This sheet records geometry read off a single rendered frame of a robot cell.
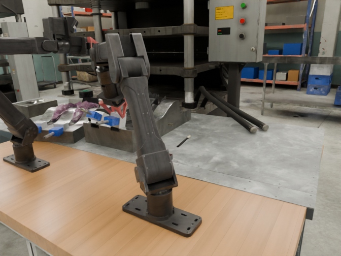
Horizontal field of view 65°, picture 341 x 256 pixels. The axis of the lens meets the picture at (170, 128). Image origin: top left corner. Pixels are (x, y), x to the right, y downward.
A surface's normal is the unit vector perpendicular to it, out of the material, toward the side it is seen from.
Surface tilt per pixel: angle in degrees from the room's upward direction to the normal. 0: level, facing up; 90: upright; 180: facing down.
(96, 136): 90
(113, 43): 58
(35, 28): 90
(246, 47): 90
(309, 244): 1
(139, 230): 0
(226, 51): 90
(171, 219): 0
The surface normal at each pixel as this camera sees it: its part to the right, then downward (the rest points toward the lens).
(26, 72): 0.78, 0.18
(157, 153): 0.36, -0.28
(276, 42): -0.62, 0.26
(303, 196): -0.03, -0.95
